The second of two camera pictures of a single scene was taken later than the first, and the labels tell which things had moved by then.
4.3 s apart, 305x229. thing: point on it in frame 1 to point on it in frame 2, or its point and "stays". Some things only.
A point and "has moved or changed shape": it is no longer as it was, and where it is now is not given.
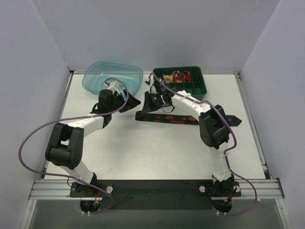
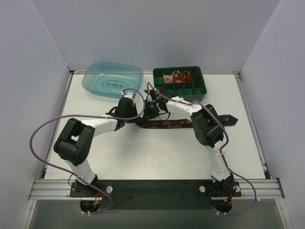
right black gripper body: [147, 102] to [150, 112]
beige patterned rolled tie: [168, 78] stays
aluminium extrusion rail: [60, 190] stays
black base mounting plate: [158, 194] stays
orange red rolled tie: [186, 76] stays
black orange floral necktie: [143, 115] has moved or changed shape
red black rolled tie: [177, 76] stays
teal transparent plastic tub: [96, 74] stays
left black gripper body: [124, 102] to [133, 117]
